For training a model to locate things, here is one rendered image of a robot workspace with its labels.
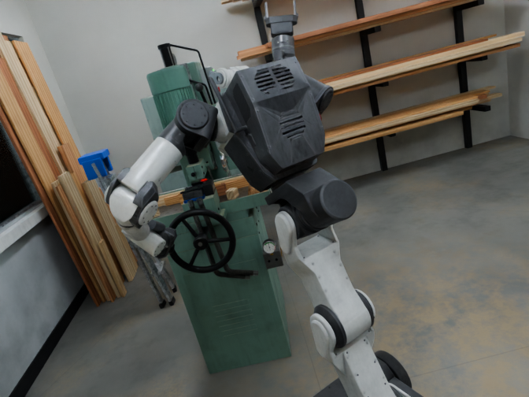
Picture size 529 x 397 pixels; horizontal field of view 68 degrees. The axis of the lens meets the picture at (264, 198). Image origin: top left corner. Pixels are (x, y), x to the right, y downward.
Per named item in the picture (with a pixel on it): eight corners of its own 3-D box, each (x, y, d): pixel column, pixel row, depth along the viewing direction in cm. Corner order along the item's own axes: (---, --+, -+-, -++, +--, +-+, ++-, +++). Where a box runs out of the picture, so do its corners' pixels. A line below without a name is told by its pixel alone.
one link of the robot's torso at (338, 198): (367, 209, 107) (338, 151, 108) (331, 228, 101) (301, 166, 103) (318, 228, 132) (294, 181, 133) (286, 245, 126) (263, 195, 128)
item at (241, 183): (165, 205, 193) (163, 198, 192) (167, 205, 195) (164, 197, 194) (284, 177, 190) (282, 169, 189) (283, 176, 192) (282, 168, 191)
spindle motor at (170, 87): (164, 146, 176) (140, 75, 166) (172, 139, 193) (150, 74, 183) (201, 136, 175) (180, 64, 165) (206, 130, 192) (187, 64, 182)
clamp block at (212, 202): (186, 224, 169) (180, 205, 167) (191, 213, 182) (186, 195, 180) (220, 216, 169) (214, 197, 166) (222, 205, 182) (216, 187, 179)
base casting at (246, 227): (165, 255, 184) (159, 238, 182) (186, 213, 239) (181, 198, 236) (258, 233, 182) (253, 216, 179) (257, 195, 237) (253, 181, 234)
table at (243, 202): (138, 243, 172) (133, 230, 170) (155, 217, 201) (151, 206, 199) (273, 210, 168) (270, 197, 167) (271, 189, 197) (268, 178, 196)
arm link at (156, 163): (133, 215, 100) (186, 150, 108) (94, 190, 103) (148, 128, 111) (144, 229, 111) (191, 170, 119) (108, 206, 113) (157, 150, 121)
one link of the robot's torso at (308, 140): (361, 142, 114) (307, 36, 117) (264, 183, 100) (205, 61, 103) (313, 175, 141) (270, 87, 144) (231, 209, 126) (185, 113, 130)
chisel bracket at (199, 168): (190, 184, 186) (185, 167, 183) (194, 176, 199) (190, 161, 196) (205, 180, 185) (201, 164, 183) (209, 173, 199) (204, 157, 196)
